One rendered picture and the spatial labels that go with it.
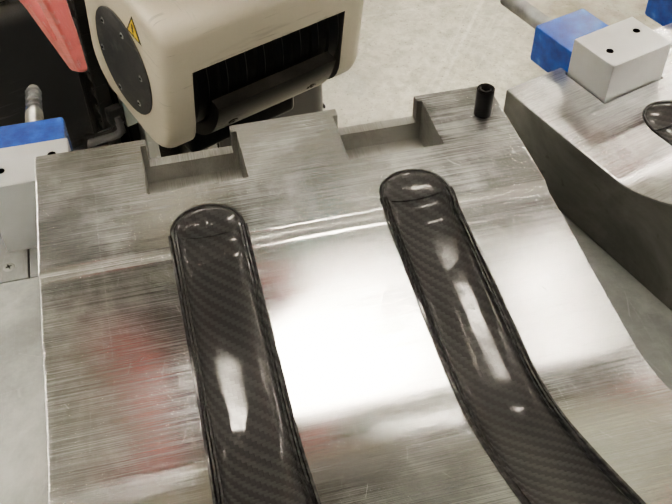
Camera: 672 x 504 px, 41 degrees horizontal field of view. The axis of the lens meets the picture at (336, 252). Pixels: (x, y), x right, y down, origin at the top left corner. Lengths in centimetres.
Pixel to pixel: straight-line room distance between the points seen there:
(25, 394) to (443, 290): 24
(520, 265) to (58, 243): 23
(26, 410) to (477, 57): 174
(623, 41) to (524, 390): 28
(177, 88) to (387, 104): 121
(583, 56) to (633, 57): 3
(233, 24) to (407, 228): 38
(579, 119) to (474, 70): 152
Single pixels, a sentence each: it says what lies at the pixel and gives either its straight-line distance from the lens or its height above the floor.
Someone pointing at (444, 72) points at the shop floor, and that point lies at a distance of 209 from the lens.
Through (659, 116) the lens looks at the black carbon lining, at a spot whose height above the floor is 85.
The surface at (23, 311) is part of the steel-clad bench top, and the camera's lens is 56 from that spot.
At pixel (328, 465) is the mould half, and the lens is 37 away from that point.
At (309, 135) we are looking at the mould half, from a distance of 50.
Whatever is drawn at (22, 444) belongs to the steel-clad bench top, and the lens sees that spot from 51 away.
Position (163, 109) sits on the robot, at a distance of 83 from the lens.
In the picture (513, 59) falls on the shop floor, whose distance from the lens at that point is 215.
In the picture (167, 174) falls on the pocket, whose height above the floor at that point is 87.
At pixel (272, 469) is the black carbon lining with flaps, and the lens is 38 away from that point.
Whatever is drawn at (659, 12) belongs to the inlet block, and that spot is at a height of 85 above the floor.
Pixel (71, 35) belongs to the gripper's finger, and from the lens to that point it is 38.
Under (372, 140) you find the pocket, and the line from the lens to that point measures 54.
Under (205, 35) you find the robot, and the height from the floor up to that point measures 78.
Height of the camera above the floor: 121
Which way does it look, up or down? 47 degrees down
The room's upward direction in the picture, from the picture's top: 1 degrees counter-clockwise
